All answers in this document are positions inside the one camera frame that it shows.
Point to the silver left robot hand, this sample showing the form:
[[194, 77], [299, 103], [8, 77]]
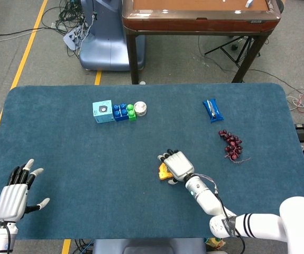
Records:
[[10, 201]]

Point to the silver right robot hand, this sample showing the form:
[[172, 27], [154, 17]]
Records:
[[179, 165]]

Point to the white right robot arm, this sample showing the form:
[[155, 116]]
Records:
[[207, 198]]

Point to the blue-grey own robot base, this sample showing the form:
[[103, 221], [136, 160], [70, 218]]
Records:
[[146, 247]]

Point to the dark red grape bunch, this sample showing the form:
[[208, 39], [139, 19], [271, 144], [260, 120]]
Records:
[[232, 146]]

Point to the blue snack packet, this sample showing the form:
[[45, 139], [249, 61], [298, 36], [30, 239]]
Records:
[[212, 111]]

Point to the green toy building block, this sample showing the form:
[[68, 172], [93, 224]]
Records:
[[132, 116]]

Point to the clear round jar white lid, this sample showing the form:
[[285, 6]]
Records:
[[140, 108]]

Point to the blue toy building block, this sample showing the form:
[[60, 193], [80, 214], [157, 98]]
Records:
[[120, 114]]

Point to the blue felt table cover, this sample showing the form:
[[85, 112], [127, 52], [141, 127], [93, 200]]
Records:
[[88, 158]]

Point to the light blue cardboard box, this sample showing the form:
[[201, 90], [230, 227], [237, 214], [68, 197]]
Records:
[[102, 110]]

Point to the black tripod stand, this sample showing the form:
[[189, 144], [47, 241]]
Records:
[[233, 50]]

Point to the brown wooden mahjong table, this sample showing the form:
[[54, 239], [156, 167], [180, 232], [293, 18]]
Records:
[[194, 22]]

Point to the grey floor power strip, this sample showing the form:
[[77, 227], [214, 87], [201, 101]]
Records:
[[73, 38]]

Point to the single light blue mahjong tile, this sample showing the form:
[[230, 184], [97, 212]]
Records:
[[249, 3]]

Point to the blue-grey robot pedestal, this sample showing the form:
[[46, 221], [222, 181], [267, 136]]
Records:
[[106, 39]]

